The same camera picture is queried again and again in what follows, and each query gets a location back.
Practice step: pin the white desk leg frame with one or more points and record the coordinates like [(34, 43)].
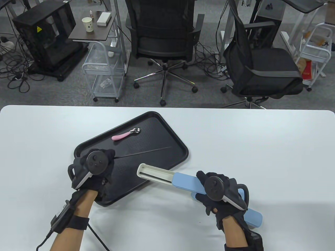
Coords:
[(227, 39), (286, 39), (118, 23)]

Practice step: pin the white paper cup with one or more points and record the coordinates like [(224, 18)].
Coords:
[(87, 24)]

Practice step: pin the person's left hand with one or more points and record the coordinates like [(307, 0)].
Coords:
[(111, 157)]

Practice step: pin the black round hand controller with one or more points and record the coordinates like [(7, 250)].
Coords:
[(215, 188), (96, 163)]

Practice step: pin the red and orange bag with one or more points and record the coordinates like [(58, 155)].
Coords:
[(306, 70)]

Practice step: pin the person's left forearm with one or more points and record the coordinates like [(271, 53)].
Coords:
[(85, 206)]

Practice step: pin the black chopstick utensil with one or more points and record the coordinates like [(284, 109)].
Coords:
[(157, 176), (144, 152)]

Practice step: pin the clear plastic bag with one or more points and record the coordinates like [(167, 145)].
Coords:
[(105, 83)]

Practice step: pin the black wrist sensor module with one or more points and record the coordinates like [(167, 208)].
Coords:
[(61, 217), (256, 241)]

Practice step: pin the person's right hand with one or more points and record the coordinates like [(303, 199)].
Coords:
[(217, 175)]

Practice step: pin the dark grey desk top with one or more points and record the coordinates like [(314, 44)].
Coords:
[(306, 6)]

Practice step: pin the white power strip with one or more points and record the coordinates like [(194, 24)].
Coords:
[(217, 58)]

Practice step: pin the black computer case on cart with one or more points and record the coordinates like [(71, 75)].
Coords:
[(49, 39)]

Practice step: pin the brown side table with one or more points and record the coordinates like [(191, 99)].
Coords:
[(86, 35)]

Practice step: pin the person's right forearm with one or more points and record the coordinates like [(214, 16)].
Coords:
[(235, 232)]

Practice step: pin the black computer tower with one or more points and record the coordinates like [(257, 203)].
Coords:
[(272, 34)]

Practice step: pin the black plastic tray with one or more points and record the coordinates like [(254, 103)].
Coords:
[(162, 136)]

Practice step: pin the black mesh office chair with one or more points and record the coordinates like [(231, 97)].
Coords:
[(165, 44), (269, 65)]

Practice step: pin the white rectangular box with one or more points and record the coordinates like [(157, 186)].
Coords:
[(104, 18)]

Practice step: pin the blue lidded lunch box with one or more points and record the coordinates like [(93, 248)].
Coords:
[(252, 217), (185, 183)]

